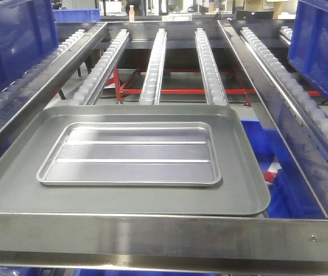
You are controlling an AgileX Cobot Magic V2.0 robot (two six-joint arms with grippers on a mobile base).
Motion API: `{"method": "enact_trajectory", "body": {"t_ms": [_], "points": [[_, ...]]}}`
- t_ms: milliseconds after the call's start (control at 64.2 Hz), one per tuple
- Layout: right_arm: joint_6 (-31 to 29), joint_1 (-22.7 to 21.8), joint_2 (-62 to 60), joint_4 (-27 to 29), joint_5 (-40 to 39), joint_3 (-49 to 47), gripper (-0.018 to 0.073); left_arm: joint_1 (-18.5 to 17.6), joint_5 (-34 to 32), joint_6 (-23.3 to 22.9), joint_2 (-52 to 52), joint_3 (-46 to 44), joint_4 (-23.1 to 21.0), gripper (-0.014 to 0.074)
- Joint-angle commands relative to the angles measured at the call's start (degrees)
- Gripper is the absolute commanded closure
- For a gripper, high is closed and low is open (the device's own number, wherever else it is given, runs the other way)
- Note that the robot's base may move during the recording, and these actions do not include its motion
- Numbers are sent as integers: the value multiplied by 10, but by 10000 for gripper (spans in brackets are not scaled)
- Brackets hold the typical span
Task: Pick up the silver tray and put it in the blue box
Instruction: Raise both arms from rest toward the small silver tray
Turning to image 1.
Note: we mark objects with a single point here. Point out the orange bottle in background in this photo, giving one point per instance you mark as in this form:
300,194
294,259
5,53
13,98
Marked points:
131,13

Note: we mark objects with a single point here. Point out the small silver metal tray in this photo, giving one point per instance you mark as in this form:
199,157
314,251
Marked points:
154,154

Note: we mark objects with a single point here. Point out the white roller track far left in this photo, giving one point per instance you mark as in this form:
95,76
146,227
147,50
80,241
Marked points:
19,84

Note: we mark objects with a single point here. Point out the large grey serving tray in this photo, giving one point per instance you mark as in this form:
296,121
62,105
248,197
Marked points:
241,192

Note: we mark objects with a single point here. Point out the steel front rack rail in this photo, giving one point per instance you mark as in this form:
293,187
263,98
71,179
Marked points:
238,245

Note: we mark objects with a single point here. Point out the white roller track centre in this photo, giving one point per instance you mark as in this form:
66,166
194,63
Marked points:
151,89

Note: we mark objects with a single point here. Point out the steel divider rail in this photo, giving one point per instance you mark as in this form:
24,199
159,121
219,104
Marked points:
304,141
16,114

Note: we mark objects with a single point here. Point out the red metal cart frame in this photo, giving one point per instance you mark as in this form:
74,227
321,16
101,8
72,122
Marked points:
178,85

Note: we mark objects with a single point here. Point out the steel divider rail left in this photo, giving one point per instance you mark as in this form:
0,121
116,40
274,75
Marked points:
16,114

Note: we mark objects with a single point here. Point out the white roller track right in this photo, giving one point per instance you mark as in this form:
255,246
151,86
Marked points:
293,90

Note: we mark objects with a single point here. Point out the blue bin below rack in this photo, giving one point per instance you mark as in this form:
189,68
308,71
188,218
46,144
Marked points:
291,197

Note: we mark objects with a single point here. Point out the blue crate in background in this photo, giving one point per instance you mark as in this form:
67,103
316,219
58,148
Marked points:
77,15

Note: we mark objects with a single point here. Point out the blue bin upper left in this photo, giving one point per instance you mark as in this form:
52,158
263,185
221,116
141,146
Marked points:
27,36

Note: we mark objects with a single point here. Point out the steel divider rail right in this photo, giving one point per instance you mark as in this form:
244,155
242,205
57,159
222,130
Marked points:
304,141

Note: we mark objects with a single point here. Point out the white roller track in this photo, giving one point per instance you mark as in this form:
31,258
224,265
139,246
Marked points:
151,89
19,84
293,90
93,85
213,86

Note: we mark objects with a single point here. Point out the blue bin upper right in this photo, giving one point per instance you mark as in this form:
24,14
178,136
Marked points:
308,53

